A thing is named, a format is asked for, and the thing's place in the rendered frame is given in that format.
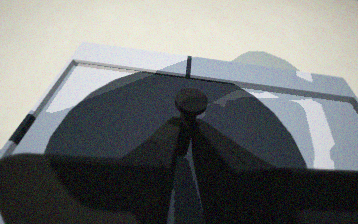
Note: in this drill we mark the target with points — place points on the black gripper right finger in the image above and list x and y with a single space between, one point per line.
237 187

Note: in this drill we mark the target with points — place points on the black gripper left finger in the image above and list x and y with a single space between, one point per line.
135 189

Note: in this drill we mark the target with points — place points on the black headed pin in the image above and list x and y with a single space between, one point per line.
190 102

